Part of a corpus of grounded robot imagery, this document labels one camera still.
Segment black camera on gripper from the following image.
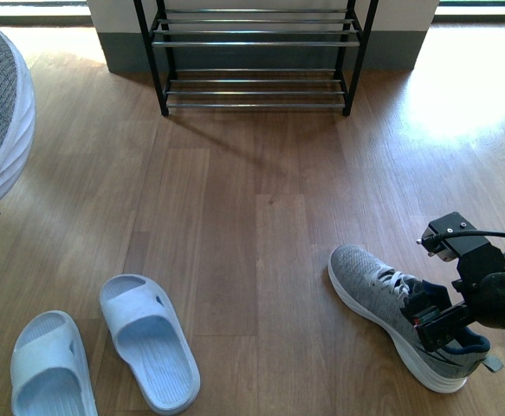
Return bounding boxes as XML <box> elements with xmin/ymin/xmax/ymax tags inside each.
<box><xmin>417</xmin><ymin>211</ymin><xmax>500</xmax><ymax>262</ymax></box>

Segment black metal shoe rack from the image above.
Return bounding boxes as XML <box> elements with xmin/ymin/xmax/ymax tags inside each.
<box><xmin>134</xmin><ymin>1</ymin><xmax>378</xmax><ymax>115</ymax></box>

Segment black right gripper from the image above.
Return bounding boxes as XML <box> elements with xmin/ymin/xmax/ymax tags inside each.
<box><xmin>400</xmin><ymin>283</ymin><xmax>475</xmax><ymax>352</ymax></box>

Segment grey sneaker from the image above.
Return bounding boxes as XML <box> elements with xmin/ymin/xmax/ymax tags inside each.
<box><xmin>327</xmin><ymin>244</ymin><xmax>503</xmax><ymax>393</ymax></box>

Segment black cable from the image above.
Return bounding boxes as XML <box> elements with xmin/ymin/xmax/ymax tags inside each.
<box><xmin>433</xmin><ymin>230</ymin><xmax>505</xmax><ymax>242</ymax></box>

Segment light blue slipper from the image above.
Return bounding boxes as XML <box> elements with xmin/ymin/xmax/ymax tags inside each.
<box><xmin>100</xmin><ymin>274</ymin><xmax>200</xmax><ymax>415</ymax></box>
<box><xmin>10</xmin><ymin>310</ymin><xmax>98</xmax><ymax>415</ymax></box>

